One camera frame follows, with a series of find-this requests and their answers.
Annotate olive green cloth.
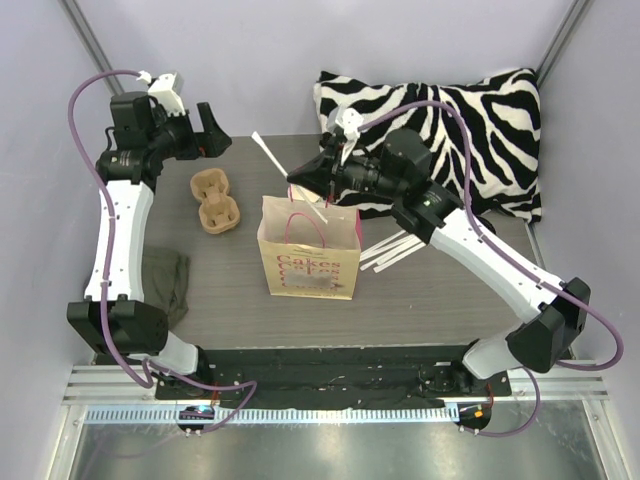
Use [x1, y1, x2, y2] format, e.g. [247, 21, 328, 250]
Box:
[141, 245, 191, 330]

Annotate zebra print pillow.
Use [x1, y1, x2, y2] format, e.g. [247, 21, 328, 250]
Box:
[313, 68, 542, 224]

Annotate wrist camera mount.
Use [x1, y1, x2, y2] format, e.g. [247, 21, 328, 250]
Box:
[327, 105, 364, 163]
[137, 70, 188, 117]

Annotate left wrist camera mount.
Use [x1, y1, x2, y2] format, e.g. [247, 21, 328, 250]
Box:
[137, 70, 188, 117]

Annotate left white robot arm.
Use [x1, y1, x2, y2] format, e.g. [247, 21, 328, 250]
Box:
[67, 92, 232, 399]

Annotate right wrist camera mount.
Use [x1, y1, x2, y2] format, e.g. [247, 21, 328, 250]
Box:
[327, 105, 364, 163]

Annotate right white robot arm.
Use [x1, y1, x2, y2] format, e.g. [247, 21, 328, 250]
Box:
[287, 129, 591, 395]

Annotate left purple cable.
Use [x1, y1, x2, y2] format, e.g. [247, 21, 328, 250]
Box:
[67, 70, 259, 434]

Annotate pink paper gift bag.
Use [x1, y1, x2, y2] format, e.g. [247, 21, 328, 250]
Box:
[257, 196, 362, 300]

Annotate white slotted cable duct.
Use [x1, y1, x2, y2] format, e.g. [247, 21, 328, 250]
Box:
[84, 404, 459, 425]

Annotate white wrapped straw long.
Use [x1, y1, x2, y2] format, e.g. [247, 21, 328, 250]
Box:
[373, 241, 425, 273]

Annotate brown pulp cup carrier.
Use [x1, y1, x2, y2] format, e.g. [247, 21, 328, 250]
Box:
[190, 168, 241, 235]

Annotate aluminium rail frame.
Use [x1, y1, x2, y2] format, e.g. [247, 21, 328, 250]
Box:
[62, 364, 161, 404]

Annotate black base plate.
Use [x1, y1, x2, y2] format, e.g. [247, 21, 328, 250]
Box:
[155, 345, 512, 410]

